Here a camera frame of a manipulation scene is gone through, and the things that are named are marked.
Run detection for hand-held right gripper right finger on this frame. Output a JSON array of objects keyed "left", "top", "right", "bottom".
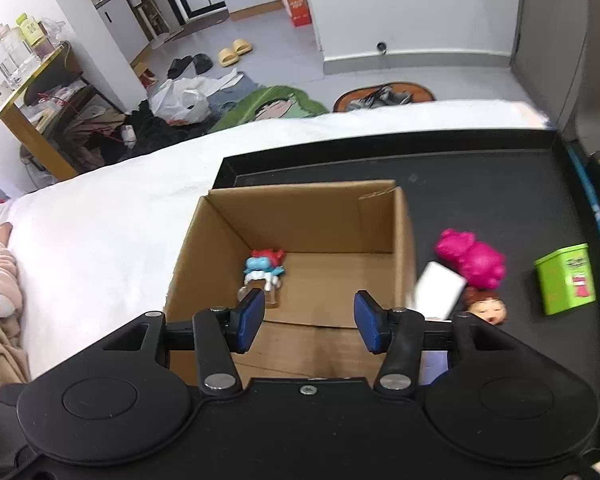
[{"left": 354, "top": 290, "right": 536, "bottom": 392}]

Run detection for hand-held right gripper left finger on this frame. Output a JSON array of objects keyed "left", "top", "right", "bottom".
[{"left": 87, "top": 287, "right": 267, "bottom": 393}]

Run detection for lavender and white box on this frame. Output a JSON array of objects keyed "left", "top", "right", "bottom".
[{"left": 411, "top": 261, "right": 468, "bottom": 386}]

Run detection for brown cardboard box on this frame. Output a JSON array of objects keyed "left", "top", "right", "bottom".
[{"left": 164, "top": 179, "right": 422, "bottom": 383}]

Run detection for brown-haired doll figure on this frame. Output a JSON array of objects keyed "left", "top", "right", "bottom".
[{"left": 462, "top": 285, "right": 509, "bottom": 326}]

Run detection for green printed tin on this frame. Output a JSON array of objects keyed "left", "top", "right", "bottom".
[{"left": 534, "top": 244, "right": 597, "bottom": 316}]

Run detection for blue and red figurine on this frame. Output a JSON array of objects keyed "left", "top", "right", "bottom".
[{"left": 236, "top": 248, "right": 287, "bottom": 309}]

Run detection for black tray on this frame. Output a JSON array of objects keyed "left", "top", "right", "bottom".
[{"left": 214, "top": 127, "right": 600, "bottom": 411}]

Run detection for pile of black clothes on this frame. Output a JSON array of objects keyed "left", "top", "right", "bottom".
[{"left": 125, "top": 100, "right": 206, "bottom": 153}]

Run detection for green printed blanket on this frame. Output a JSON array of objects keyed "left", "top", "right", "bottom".
[{"left": 211, "top": 85, "right": 329, "bottom": 133}]

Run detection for orange-rimmed mat with shoes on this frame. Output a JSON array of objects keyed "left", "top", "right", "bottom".
[{"left": 333, "top": 81, "right": 437, "bottom": 112}]

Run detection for blue jeans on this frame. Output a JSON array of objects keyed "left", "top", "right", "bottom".
[{"left": 205, "top": 72, "right": 262, "bottom": 111}]

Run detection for white plastic bag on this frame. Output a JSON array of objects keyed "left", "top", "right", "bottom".
[{"left": 149, "top": 77, "right": 211, "bottom": 123}]

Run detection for beige plush toy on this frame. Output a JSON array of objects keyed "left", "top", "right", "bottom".
[{"left": 0, "top": 222, "right": 31, "bottom": 396}]

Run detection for wooden side table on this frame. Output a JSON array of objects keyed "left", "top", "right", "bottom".
[{"left": 0, "top": 42, "right": 86, "bottom": 181}]

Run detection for orange cardboard box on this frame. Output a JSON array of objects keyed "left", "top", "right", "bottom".
[{"left": 280, "top": 0, "right": 313, "bottom": 27}]

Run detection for white cabinet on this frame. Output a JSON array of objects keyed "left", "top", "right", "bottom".
[{"left": 92, "top": 0, "right": 153, "bottom": 63}]

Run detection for grey metal cabinet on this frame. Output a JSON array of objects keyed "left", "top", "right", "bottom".
[{"left": 510, "top": 0, "right": 600, "bottom": 142}]

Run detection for clear glass jars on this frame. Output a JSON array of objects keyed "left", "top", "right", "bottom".
[{"left": 0, "top": 25, "right": 42, "bottom": 87}]

